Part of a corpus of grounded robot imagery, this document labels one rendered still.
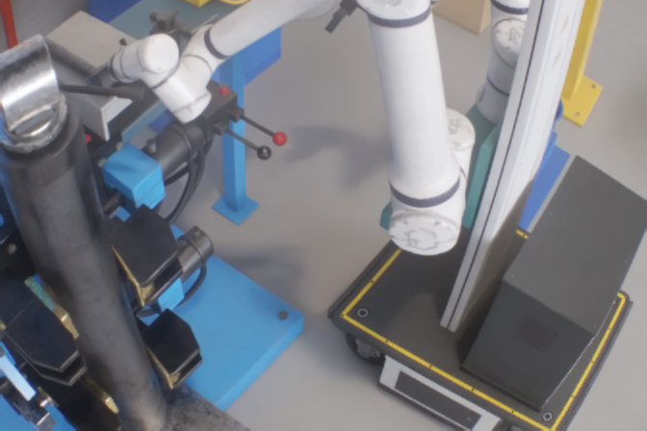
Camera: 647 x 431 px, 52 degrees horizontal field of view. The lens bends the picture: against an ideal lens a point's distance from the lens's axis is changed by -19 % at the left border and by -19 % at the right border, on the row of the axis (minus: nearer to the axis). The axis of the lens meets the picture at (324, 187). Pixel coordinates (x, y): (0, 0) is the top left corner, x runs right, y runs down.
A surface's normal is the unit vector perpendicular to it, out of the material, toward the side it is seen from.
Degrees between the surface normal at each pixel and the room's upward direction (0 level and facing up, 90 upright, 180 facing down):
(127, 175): 0
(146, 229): 0
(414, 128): 89
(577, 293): 0
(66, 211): 90
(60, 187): 90
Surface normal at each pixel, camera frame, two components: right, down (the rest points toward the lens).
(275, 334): 0.05, -0.65
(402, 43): -0.10, 0.73
